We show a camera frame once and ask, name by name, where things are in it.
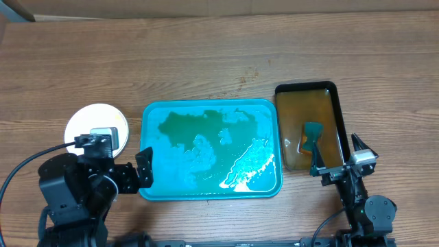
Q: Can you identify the black tray with brown water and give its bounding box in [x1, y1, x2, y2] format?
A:
[275, 81, 350, 171]

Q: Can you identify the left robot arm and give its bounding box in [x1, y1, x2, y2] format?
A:
[38, 128, 154, 246]

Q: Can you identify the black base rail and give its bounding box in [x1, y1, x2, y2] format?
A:
[106, 233, 397, 247]

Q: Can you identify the teal and yellow sponge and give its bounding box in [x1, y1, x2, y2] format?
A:
[298, 121, 324, 154]

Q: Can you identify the white plate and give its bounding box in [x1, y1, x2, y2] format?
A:
[64, 104, 129, 158]

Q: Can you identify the teal plastic tray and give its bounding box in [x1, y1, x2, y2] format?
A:
[139, 99, 283, 201]

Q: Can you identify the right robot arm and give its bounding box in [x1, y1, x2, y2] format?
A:
[310, 133, 397, 247]

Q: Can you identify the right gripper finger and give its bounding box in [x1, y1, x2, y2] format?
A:
[351, 133, 369, 151]
[309, 141, 326, 177]

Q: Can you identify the dark chair part background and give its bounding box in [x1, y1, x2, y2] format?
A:
[1, 0, 35, 23]

